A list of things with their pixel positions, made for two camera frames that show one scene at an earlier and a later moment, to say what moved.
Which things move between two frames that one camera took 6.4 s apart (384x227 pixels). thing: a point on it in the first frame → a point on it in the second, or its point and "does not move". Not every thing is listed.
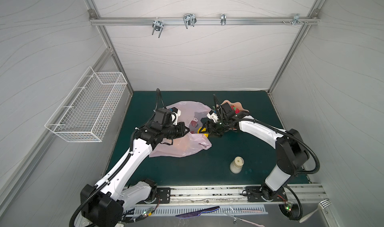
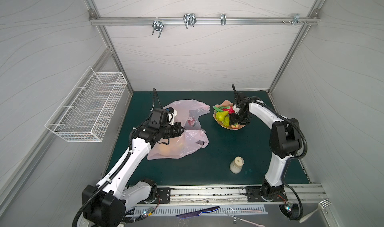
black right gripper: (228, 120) → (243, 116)
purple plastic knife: (196, 214) does not move
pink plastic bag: (191, 115) does not move
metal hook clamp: (189, 19) does not move
